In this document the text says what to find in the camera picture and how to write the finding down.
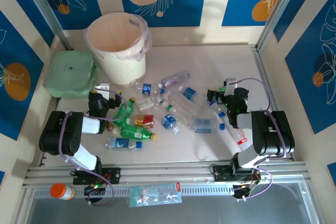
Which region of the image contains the long clear unlabelled bottle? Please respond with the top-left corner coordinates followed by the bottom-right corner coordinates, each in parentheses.
top-left (167, 90), bottom-right (208, 116)

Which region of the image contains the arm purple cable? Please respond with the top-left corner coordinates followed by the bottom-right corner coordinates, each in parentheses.
top-left (232, 77), bottom-right (287, 201)
top-left (58, 89), bottom-right (129, 207)

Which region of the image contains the red and yellow bottle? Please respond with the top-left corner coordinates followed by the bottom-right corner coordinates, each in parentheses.
top-left (134, 114), bottom-right (155, 130)

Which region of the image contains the green bottle yellow cap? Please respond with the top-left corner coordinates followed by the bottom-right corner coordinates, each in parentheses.
top-left (112, 97), bottom-right (138, 126)
top-left (120, 124), bottom-right (158, 141)

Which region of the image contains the blue-label bottle blue cap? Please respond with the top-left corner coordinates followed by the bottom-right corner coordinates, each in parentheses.
top-left (106, 137), bottom-right (143, 150)

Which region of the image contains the short clear bottle green label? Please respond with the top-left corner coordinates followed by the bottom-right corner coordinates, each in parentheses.
top-left (136, 93), bottom-right (170, 111)

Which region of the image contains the pale blue wet wipes packet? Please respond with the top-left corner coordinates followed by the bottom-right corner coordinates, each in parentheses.
top-left (129, 182), bottom-right (183, 208)

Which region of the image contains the long clear bottle red label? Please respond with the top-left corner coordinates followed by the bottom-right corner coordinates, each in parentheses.
top-left (222, 119), bottom-right (249, 154)

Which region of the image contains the grey slotted cable duct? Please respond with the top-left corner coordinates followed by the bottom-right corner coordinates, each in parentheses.
top-left (33, 184), bottom-right (235, 199)

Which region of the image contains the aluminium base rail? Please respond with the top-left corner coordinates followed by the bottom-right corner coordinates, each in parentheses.
top-left (22, 160), bottom-right (308, 190)

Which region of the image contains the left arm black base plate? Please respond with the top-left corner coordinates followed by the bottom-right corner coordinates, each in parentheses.
top-left (70, 166), bottom-right (122, 185)

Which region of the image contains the blue-label clear bottle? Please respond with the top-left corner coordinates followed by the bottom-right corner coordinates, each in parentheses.
top-left (160, 113), bottom-right (182, 133)

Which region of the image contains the cream plastic waste bin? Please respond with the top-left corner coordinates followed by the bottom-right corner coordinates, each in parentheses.
top-left (86, 13), bottom-right (150, 88)

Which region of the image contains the aluminium frame post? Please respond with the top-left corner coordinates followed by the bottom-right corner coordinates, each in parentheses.
top-left (18, 0), bottom-right (73, 51)
top-left (255, 0), bottom-right (303, 51)

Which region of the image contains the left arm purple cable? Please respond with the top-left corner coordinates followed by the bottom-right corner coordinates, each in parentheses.
top-left (58, 89), bottom-right (129, 207)

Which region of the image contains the clear bottle purple label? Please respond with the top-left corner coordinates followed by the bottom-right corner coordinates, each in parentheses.
top-left (157, 70), bottom-right (191, 89)

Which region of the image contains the green bin lid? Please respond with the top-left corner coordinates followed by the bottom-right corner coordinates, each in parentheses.
top-left (43, 50), bottom-right (99, 98)

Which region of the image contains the small clear bottle white cap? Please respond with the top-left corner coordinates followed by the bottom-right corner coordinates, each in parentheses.
top-left (106, 123), bottom-right (119, 135)

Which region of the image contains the orange-capped jar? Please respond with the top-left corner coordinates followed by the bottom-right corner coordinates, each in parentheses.
top-left (49, 182), bottom-right (76, 200)

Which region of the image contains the clear bottle blue cap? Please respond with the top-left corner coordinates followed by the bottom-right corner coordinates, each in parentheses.
top-left (209, 100), bottom-right (227, 119)

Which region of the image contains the clear plastic bin liner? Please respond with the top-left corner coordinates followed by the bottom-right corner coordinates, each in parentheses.
top-left (83, 13), bottom-right (153, 63)

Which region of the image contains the clear bottle Pepsi blue label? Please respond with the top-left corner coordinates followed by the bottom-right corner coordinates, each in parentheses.
top-left (134, 81), bottom-right (166, 97)

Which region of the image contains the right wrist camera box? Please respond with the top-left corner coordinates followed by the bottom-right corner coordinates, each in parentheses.
top-left (224, 78), bottom-right (238, 95)

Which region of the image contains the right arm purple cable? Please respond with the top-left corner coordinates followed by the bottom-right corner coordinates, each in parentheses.
top-left (232, 77), bottom-right (287, 201)

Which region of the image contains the blue-label bottle white cap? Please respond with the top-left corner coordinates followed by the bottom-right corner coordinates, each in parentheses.
top-left (177, 85), bottom-right (202, 103)

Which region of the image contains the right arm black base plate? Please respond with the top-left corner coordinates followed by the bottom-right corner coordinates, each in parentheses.
top-left (209, 164), bottom-right (262, 183)

